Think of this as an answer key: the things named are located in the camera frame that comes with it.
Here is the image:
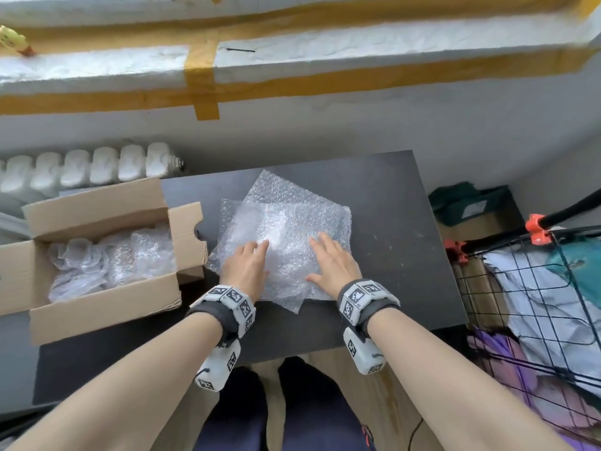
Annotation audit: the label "brown storage carton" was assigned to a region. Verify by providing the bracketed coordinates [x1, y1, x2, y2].
[436, 213, 525, 324]

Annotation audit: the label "person's right hand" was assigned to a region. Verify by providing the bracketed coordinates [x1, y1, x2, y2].
[305, 232, 363, 299]

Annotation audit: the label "person's left hand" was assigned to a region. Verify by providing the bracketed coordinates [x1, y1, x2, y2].
[219, 239, 271, 304]

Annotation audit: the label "person's dark trousers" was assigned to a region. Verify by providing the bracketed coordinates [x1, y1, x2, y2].
[192, 355, 376, 451]

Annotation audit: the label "purple cloth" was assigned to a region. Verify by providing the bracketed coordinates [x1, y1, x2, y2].
[467, 328, 601, 451]

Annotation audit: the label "brown cardboard box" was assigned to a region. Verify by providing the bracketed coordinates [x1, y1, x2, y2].
[0, 177, 209, 347]

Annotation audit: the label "person's left forearm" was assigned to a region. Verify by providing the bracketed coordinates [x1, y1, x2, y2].
[4, 314, 224, 451]

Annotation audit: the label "teal cloth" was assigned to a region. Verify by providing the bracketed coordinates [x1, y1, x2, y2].
[547, 237, 601, 324]

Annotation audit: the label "orange plastic clip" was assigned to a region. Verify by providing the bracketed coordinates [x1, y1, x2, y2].
[443, 239, 470, 266]
[525, 213, 553, 247]

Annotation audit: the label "black metal tube frame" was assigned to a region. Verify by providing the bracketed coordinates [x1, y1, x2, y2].
[458, 187, 601, 259]

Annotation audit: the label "long yellow tape strip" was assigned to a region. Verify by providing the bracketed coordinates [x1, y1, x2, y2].
[0, 0, 601, 57]
[0, 44, 600, 117]

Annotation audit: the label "white window sill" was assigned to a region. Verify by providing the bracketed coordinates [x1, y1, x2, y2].
[0, 0, 601, 97]

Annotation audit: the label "yellow chick toy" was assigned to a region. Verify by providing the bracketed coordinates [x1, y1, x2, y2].
[0, 24, 36, 58]

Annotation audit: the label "thin black cable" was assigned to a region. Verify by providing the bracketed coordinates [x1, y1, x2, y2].
[406, 415, 426, 451]

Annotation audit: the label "short yellow tape strip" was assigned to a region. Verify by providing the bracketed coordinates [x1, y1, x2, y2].
[183, 39, 220, 122]

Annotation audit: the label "white cloth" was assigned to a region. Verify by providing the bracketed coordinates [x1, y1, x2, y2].
[483, 248, 601, 400]

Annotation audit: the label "black wire mesh basket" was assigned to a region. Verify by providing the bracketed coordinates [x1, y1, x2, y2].
[453, 229, 601, 437]

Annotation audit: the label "person's right forearm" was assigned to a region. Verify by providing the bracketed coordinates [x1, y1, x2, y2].
[367, 307, 576, 451]

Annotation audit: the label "white radiator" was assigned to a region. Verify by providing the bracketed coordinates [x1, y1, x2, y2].
[0, 141, 185, 217]

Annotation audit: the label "dark green box with label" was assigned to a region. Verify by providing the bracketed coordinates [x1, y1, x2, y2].
[428, 182, 517, 227]

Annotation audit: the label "black wristband with marker tiles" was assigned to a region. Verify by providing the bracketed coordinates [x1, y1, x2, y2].
[336, 278, 401, 343]
[185, 284, 258, 348]

